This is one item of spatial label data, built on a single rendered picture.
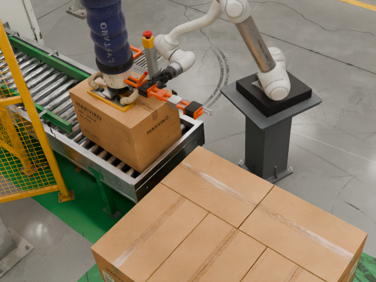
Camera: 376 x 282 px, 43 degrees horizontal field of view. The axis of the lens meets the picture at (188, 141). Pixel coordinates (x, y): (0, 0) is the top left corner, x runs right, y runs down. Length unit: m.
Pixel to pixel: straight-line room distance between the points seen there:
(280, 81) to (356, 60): 2.19
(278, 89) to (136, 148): 0.92
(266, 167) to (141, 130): 1.12
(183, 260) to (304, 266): 0.65
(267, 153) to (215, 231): 0.92
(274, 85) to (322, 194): 1.13
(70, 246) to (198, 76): 2.11
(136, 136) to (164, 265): 0.77
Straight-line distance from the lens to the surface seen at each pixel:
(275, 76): 2.87
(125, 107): 2.93
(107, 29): 2.72
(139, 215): 2.89
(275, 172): 3.68
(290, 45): 5.12
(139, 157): 2.99
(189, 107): 2.65
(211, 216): 2.83
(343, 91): 4.58
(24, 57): 4.44
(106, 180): 3.23
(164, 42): 3.03
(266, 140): 3.37
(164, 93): 2.78
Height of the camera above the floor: 2.82
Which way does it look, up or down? 44 degrees down
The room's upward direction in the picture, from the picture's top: 6 degrees counter-clockwise
